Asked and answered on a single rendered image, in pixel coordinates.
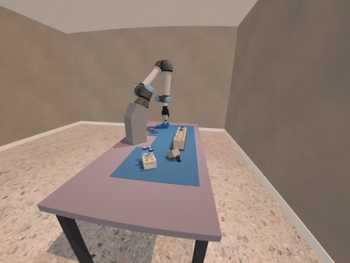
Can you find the light blue bench mat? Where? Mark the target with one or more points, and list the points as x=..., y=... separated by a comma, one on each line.
x=184, y=172

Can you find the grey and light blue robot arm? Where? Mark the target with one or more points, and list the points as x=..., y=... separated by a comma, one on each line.
x=144, y=91

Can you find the beige sloped desk with green button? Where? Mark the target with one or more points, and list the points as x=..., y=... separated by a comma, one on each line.
x=174, y=154

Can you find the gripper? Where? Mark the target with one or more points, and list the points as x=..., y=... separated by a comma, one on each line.
x=165, y=112

